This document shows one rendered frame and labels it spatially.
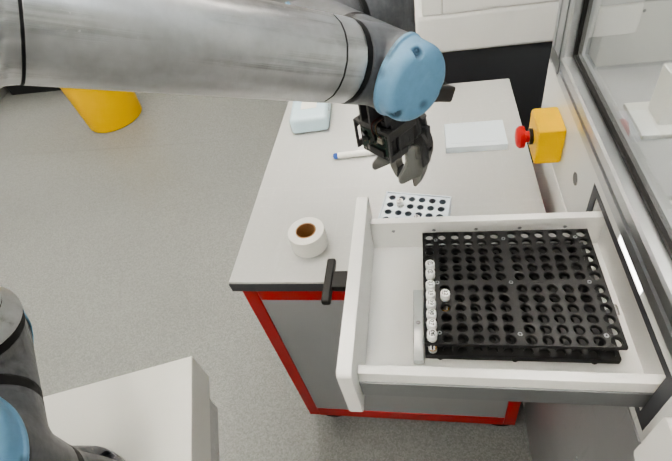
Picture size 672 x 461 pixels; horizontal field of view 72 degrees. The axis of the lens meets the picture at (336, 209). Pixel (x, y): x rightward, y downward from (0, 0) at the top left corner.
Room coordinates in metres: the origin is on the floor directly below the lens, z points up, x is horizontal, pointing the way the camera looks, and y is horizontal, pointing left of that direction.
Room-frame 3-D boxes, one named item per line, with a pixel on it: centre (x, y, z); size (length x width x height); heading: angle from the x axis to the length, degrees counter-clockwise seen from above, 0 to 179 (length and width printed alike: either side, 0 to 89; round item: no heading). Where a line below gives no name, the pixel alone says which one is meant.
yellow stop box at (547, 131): (0.61, -0.39, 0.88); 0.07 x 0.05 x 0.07; 163
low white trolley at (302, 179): (0.76, -0.14, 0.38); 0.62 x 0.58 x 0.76; 163
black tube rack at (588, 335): (0.32, -0.20, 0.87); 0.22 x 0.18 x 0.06; 73
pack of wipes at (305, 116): (1.02, 0.00, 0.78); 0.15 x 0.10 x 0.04; 168
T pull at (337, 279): (0.38, 0.02, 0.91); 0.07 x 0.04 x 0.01; 163
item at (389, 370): (0.32, -0.20, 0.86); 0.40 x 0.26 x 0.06; 73
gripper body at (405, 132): (0.56, -0.11, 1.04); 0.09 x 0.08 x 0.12; 123
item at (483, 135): (0.78, -0.33, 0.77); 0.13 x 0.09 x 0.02; 74
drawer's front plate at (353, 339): (0.38, 0.00, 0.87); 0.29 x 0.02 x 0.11; 163
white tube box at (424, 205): (0.58, -0.14, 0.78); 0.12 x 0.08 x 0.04; 63
